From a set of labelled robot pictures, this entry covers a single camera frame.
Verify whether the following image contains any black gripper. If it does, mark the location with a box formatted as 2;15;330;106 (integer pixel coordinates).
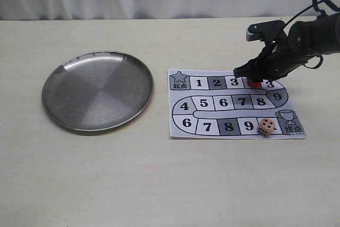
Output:
233;22;324;81

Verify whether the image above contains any red cylinder game piece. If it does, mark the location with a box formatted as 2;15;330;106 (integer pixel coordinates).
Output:
246;79;261;88

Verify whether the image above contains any wooden die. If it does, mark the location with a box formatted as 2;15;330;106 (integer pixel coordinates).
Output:
257;118;275;138

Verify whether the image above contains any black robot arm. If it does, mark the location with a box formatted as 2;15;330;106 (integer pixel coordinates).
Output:
233;13;339;82

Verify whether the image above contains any paper game board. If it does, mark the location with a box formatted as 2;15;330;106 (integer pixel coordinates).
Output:
168;69;306;139

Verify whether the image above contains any round steel plate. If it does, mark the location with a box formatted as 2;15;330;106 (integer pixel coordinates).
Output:
41;51;154;132

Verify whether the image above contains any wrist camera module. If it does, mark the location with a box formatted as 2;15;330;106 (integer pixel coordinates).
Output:
245;20;285;44

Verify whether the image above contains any black cable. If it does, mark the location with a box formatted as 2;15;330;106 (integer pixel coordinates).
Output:
281;0;340;69

